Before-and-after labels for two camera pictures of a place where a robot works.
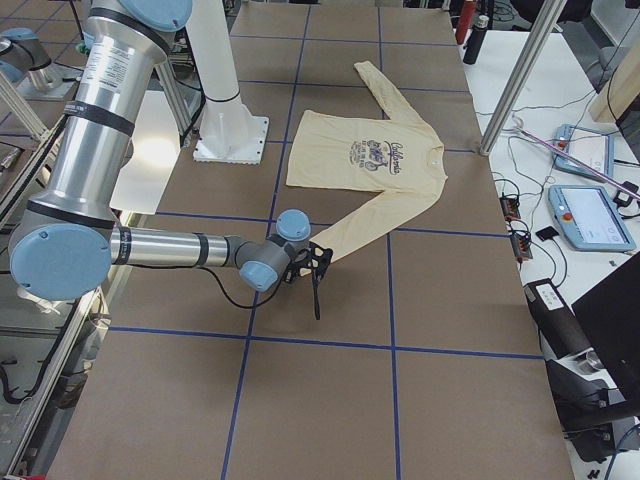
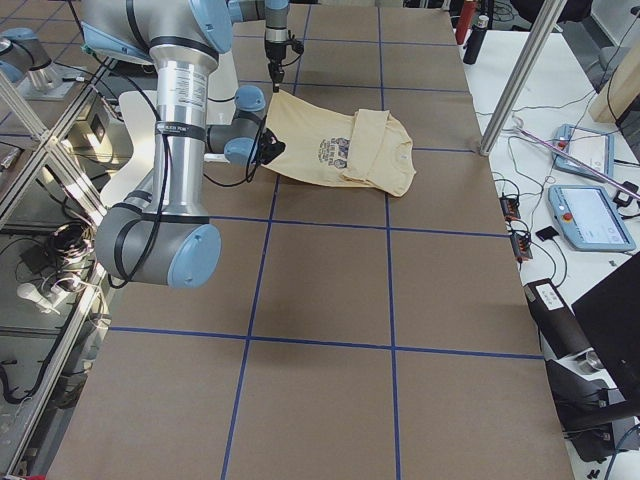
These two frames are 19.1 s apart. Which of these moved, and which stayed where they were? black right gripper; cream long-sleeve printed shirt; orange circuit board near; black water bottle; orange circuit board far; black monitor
Moved: black right gripper; cream long-sleeve printed shirt
Stayed: orange circuit board near; orange circuit board far; black water bottle; black monitor
